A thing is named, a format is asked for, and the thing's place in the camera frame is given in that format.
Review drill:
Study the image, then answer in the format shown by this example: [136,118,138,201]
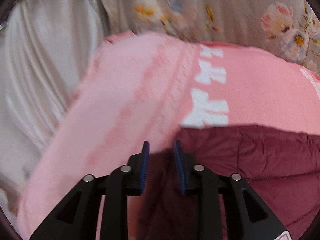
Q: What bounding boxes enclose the maroon puffer jacket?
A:
[133,125,319,239]

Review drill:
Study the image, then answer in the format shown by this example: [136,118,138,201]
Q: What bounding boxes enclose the grey floral bedsheet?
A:
[101,0,319,73]

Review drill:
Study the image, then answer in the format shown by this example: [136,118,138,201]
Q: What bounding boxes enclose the white satin curtain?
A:
[1,0,107,223]

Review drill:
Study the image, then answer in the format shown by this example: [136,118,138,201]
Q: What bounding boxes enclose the pink printed blanket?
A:
[17,33,319,239]

